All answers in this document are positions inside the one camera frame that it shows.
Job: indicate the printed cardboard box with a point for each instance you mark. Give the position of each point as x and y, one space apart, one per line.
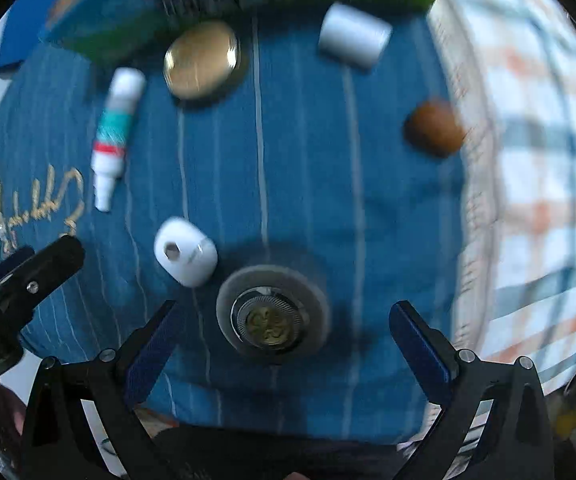
118 25

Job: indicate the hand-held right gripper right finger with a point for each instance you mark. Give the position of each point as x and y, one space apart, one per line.
420 355

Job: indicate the brown round wooden piece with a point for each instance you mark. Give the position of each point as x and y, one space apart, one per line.
434 127

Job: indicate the blue cushion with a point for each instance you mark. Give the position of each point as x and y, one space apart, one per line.
18 45

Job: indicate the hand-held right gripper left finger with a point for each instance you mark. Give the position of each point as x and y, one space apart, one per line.
150 355

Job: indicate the white teal tube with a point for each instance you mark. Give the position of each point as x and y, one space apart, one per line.
114 130

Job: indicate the plaid blanket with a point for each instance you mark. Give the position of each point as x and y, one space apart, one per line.
533 185

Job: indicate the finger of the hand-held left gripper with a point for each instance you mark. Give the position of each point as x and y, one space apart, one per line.
33 272

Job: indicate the blue striped blanket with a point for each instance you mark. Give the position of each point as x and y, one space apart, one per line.
308 185

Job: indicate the white oval device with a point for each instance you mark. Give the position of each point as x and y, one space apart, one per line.
185 252

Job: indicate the small white cup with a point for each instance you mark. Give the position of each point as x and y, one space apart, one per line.
353 35

